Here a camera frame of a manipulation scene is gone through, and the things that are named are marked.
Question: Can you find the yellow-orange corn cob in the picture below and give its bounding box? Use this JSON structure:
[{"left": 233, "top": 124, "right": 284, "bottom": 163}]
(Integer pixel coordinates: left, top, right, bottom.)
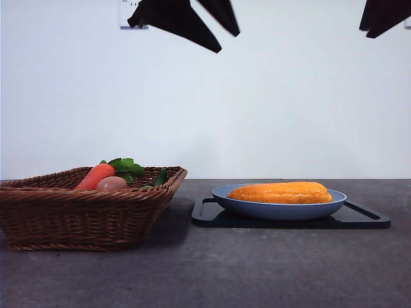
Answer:
[{"left": 226, "top": 182, "right": 333, "bottom": 206}]

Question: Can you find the blue round plate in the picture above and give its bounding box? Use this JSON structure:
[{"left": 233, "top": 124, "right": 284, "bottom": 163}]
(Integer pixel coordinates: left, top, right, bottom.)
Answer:
[{"left": 211, "top": 184, "right": 349, "bottom": 221}]

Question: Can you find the brown wicker basket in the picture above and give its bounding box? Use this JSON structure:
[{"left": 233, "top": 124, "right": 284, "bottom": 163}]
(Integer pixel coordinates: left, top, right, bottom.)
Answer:
[{"left": 0, "top": 166, "right": 189, "bottom": 252}]

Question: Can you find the green leafy vegetable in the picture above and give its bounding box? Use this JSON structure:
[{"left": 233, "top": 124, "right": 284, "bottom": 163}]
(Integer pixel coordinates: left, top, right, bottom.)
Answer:
[{"left": 100, "top": 157, "right": 146, "bottom": 184}]

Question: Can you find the dark green pepper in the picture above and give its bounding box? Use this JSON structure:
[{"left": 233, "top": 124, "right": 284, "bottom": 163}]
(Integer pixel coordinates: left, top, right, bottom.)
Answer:
[{"left": 142, "top": 168, "right": 167, "bottom": 190}]

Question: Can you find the orange carrot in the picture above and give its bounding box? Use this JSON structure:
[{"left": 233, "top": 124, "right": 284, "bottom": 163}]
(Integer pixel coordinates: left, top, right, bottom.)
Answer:
[{"left": 73, "top": 163, "right": 116, "bottom": 191}]

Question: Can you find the brown egg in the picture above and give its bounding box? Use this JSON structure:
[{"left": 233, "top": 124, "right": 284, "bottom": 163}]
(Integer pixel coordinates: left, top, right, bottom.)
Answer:
[{"left": 95, "top": 176, "right": 130, "bottom": 193}]

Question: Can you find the black rectangular tray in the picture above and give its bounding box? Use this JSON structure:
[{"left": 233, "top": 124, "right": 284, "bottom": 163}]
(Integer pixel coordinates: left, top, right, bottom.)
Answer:
[{"left": 191, "top": 197, "right": 392, "bottom": 230}]

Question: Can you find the white wall socket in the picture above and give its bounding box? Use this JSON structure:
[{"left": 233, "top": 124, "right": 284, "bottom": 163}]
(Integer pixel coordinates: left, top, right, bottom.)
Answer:
[{"left": 119, "top": 0, "right": 150, "bottom": 31}]

